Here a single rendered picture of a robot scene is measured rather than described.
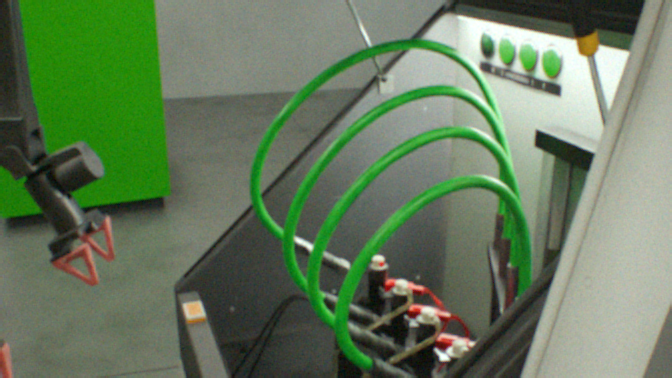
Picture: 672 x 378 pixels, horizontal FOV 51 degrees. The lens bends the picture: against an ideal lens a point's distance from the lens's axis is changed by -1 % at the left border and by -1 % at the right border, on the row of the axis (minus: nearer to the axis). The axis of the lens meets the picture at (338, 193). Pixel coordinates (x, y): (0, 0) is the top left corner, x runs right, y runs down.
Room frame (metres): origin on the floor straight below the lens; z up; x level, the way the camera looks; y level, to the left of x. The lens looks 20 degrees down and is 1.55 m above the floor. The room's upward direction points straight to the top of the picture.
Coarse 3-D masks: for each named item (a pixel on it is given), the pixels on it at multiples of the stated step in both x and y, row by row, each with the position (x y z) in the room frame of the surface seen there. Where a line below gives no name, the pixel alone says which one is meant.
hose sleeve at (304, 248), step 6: (294, 240) 0.88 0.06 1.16; (300, 240) 0.88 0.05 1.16; (294, 246) 0.87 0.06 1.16; (300, 246) 0.87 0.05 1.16; (306, 246) 0.88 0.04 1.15; (300, 252) 0.88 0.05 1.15; (306, 252) 0.88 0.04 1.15; (324, 252) 0.89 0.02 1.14; (324, 258) 0.89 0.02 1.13; (330, 258) 0.89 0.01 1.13; (336, 258) 0.90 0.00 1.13; (324, 264) 0.89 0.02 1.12; (330, 264) 0.89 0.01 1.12; (336, 264) 0.89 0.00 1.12
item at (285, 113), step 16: (368, 48) 0.91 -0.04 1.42; (384, 48) 0.92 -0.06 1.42; (400, 48) 0.92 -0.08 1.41; (416, 48) 0.93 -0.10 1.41; (432, 48) 0.94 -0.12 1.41; (448, 48) 0.95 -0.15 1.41; (336, 64) 0.90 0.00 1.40; (352, 64) 0.90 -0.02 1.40; (464, 64) 0.96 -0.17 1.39; (320, 80) 0.89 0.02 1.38; (480, 80) 0.96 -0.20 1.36; (304, 96) 0.88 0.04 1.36; (288, 112) 0.87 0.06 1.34; (496, 112) 0.97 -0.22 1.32; (272, 128) 0.87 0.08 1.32; (256, 160) 0.86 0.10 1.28; (256, 176) 0.86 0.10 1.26; (256, 192) 0.86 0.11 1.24; (256, 208) 0.86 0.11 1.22; (272, 224) 0.87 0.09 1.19
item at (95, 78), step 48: (48, 0) 3.78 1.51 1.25; (96, 0) 3.87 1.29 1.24; (144, 0) 3.97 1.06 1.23; (48, 48) 3.77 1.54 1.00; (96, 48) 3.86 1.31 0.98; (144, 48) 3.96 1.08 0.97; (48, 96) 3.75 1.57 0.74; (96, 96) 3.85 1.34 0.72; (144, 96) 3.95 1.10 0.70; (48, 144) 3.74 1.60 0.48; (96, 144) 3.84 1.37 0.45; (144, 144) 3.94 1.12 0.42; (0, 192) 3.63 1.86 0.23; (96, 192) 3.83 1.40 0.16; (144, 192) 3.93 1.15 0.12
